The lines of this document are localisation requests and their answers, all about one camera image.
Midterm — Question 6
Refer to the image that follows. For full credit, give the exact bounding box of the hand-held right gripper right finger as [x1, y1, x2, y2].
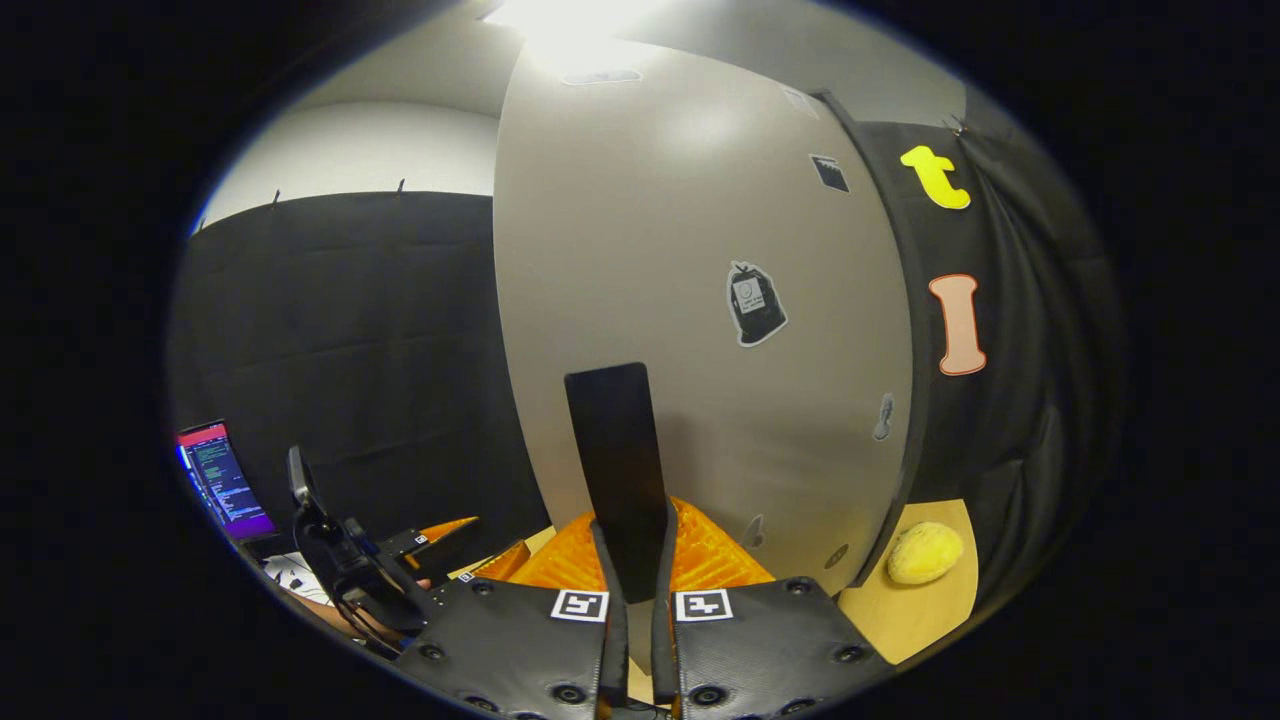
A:
[650, 498, 893, 720]

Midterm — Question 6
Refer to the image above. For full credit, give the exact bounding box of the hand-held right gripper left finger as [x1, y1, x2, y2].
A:
[393, 510, 633, 720]

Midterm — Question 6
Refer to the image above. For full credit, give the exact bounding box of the black cabinet door handle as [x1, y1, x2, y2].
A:
[564, 362, 669, 604]

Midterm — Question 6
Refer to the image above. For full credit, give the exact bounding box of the dark grey cabinet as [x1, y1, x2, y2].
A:
[812, 88, 937, 591]

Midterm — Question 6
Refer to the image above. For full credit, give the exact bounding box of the grey cabinet door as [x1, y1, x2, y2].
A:
[492, 38, 916, 601]

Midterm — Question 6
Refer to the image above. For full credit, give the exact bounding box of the white printed paper sheet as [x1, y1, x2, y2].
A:
[263, 551, 333, 607]

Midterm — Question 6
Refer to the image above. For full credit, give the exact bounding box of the computer screen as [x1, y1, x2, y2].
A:
[176, 420, 278, 543]

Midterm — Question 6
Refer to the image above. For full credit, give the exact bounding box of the black backdrop cloth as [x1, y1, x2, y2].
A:
[165, 100, 1126, 611]

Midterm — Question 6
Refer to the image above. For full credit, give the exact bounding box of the yellow round sponge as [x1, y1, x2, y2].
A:
[886, 521, 967, 587]

